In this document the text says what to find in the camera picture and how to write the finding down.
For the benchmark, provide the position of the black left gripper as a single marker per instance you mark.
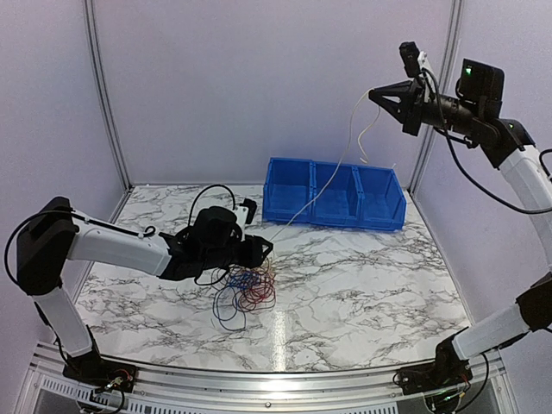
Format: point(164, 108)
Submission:
point(254, 257)

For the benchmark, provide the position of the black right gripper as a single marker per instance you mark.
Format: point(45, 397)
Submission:
point(410, 110)

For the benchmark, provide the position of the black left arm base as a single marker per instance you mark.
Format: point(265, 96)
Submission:
point(92, 369)

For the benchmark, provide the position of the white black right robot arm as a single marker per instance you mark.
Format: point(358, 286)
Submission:
point(473, 113)

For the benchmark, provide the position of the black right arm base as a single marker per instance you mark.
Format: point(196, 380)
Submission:
point(446, 370)

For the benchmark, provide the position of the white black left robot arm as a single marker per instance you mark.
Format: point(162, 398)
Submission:
point(39, 247)

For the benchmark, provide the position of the blue plastic bin left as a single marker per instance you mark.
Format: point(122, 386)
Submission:
point(287, 191)

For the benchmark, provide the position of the blue plastic bin right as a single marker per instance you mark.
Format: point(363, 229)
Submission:
point(383, 205)

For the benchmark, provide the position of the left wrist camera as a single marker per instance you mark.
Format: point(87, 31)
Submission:
point(245, 211)

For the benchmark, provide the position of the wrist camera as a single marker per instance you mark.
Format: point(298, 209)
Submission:
point(245, 211)
point(415, 62)

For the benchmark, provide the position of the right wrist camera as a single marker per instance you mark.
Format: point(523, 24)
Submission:
point(415, 62)

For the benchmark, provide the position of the aluminium front rail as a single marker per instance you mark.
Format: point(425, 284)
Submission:
point(166, 389)

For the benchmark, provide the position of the aluminium frame post left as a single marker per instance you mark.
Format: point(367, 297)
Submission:
point(105, 106)

